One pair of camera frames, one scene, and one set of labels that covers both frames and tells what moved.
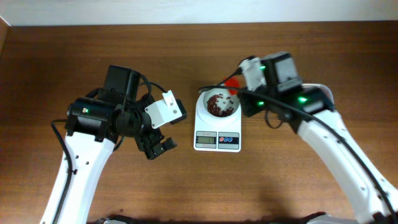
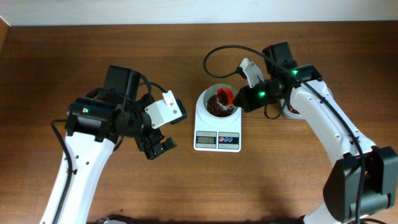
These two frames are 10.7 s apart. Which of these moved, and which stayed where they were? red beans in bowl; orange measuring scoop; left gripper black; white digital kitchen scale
Moved: orange measuring scoop
Stayed: white digital kitchen scale; left gripper black; red beans in bowl
